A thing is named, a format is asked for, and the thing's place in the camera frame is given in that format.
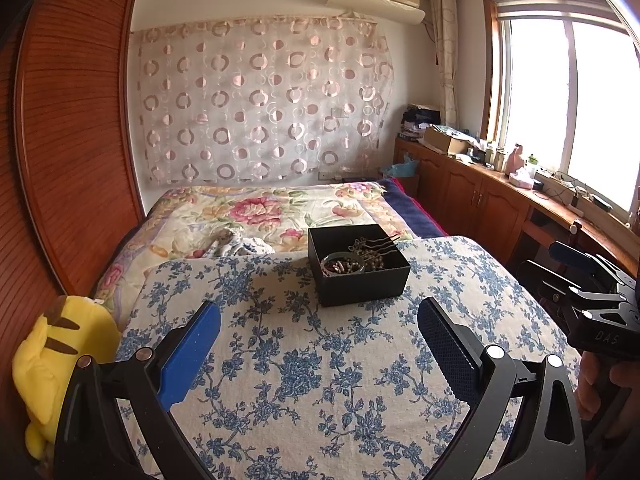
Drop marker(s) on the blue plastic bag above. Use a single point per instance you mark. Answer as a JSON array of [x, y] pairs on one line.
[[400, 166]]

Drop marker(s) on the blue floral bed sheet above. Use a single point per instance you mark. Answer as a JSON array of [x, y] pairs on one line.
[[325, 365]]

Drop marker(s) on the wooden-framed window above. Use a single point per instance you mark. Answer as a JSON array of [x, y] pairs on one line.
[[550, 90]]

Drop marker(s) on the person's right forearm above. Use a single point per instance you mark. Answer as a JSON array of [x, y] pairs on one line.
[[620, 455]]

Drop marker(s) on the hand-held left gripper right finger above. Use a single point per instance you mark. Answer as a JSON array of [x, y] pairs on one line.
[[447, 345]]

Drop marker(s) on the beige window curtain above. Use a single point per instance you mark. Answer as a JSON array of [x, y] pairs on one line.
[[445, 60]]

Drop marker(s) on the black jewelry box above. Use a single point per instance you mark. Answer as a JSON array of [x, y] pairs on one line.
[[360, 285]]

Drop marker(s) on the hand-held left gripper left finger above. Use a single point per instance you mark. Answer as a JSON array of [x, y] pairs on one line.
[[192, 350]]

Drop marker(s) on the cardboard box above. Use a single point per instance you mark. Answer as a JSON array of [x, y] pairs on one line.
[[442, 141]]

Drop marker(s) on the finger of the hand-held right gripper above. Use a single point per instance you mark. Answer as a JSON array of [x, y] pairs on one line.
[[552, 285], [575, 257]]

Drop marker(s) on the pile of dark clothes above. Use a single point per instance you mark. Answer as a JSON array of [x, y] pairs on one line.
[[420, 117]]

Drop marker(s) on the yellow plush toy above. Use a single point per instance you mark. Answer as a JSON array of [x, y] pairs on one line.
[[45, 355]]

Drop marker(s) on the pink floral blanket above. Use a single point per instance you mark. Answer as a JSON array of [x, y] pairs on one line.
[[225, 210]]

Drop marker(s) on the dark blue blanket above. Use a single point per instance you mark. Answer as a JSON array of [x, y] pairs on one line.
[[405, 205]]

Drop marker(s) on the person's right hand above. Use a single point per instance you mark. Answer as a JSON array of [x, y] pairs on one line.
[[586, 390]]

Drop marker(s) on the crumpled blue floral cloth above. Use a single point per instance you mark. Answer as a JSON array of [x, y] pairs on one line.
[[240, 245]]

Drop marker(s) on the metal hairpin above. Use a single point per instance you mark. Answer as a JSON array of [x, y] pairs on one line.
[[375, 244]]

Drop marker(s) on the pink bottle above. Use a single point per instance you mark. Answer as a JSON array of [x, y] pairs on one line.
[[515, 160]]

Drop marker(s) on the wooden cabinet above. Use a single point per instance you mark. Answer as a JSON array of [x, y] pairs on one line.
[[460, 195]]

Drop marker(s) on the circle-patterned wall cloth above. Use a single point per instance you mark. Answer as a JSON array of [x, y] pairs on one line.
[[250, 100]]

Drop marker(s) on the tissue pack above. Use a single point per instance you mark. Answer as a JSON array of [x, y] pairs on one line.
[[521, 180]]

